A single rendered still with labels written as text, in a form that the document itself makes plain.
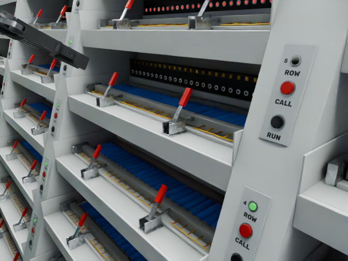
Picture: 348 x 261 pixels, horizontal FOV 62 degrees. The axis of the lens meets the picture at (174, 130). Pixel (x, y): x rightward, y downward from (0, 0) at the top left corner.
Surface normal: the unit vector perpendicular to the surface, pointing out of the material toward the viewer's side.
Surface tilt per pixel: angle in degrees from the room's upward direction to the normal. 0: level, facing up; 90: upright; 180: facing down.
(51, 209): 90
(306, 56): 90
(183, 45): 109
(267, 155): 90
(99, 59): 90
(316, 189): 19
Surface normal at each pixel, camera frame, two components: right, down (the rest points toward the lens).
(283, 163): -0.73, -0.10
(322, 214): -0.76, 0.22
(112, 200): 0.00, -0.94
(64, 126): 0.64, 0.25
